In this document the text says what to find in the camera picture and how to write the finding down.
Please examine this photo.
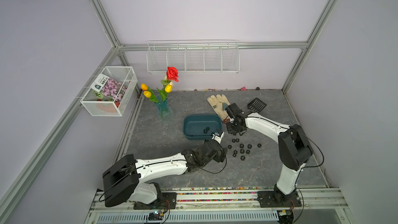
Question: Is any yellow tulip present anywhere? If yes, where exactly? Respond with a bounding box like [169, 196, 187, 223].
[144, 91, 152, 98]
[164, 84, 173, 93]
[141, 84, 149, 91]

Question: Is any black slotted plastic scoop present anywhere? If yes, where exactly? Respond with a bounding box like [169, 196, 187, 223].
[247, 97, 267, 113]

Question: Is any yellow tulip right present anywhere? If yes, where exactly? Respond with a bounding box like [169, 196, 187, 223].
[164, 84, 173, 93]

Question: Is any teal plastic storage box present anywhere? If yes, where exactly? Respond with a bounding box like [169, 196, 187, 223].
[183, 114, 222, 141]

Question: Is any yellow tulip lower left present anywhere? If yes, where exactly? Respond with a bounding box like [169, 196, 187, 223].
[144, 91, 152, 98]

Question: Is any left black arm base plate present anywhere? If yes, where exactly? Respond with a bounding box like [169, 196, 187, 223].
[133, 192, 177, 210]

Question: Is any yellow tulip upper left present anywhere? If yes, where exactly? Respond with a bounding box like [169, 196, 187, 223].
[141, 84, 149, 91]

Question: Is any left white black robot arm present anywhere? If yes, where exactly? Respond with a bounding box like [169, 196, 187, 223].
[102, 139, 228, 207]

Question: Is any aluminium front rail frame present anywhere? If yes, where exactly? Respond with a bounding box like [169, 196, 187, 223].
[85, 187, 357, 224]

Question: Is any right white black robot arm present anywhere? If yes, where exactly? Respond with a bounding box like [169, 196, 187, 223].
[226, 103, 314, 196]

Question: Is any beige work glove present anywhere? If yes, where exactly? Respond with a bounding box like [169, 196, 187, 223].
[207, 94, 231, 123]

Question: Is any white wire wall shelf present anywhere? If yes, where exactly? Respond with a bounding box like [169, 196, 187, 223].
[146, 40, 240, 74]

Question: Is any teal glass flower vase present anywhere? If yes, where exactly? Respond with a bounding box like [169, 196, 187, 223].
[155, 100, 172, 120]

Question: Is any red artificial rose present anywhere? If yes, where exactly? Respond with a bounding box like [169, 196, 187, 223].
[166, 67, 179, 82]

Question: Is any white wire side basket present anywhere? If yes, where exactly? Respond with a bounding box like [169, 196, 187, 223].
[80, 66, 137, 117]

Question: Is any purple flower seed packet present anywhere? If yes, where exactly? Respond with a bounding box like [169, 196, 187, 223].
[90, 74, 127, 103]

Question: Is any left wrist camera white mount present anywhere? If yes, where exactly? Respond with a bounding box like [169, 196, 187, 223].
[212, 131, 224, 144]

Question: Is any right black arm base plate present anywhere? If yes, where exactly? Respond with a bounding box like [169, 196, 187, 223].
[257, 190, 303, 208]

